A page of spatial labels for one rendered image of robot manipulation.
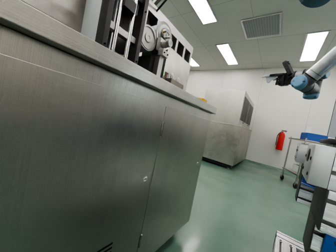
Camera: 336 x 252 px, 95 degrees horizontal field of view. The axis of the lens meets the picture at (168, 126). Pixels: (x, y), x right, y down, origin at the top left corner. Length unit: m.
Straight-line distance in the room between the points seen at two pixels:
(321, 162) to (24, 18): 0.62
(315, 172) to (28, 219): 0.62
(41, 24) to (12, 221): 0.37
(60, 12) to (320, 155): 1.16
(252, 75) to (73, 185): 5.44
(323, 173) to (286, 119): 4.78
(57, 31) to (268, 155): 5.13
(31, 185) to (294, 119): 5.20
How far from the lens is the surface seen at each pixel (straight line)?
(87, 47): 0.40
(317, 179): 0.48
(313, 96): 1.27
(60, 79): 0.40
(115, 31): 0.67
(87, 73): 0.43
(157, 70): 0.92
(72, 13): 1.12
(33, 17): 0.38
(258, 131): 5.22
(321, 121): 5.30
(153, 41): 0.99
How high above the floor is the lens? 0.76
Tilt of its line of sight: 2 degrees down
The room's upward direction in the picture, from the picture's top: 11 degrees clockwise
